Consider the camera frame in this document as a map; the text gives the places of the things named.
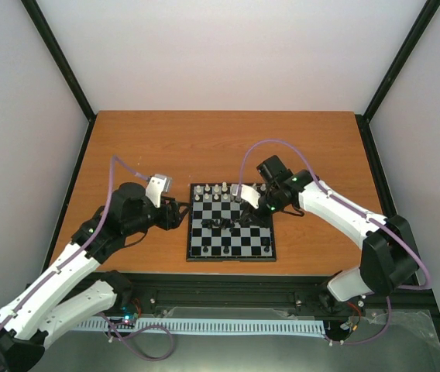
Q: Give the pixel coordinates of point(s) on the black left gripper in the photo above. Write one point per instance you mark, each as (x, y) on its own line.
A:
(171, 218)

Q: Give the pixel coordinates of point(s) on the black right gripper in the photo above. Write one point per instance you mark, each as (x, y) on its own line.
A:
(249, 212)

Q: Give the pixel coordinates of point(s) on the black bishop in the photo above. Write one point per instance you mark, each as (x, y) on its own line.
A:
(266, 241)

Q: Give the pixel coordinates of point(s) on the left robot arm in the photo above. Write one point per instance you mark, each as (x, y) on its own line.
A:
(46, 310)

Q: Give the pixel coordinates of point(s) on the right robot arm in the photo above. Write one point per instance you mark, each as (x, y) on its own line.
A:
(389, 255)

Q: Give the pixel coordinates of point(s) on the black and white chessboard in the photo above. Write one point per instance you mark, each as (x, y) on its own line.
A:
(214, 201)

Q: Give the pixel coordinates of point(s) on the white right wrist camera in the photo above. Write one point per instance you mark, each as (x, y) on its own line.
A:
(243, 192)

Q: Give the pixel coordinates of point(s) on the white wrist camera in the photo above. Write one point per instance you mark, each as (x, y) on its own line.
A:
(157, 185)
(243, 192)

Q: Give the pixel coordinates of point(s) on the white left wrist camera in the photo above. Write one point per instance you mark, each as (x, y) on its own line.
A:
(157, 185)

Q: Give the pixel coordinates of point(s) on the black aluminium frame rail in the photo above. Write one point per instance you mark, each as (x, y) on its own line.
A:
(297, 295)

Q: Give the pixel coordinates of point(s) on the white slotted cable duct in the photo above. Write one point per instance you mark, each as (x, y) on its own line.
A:
(207, 327)

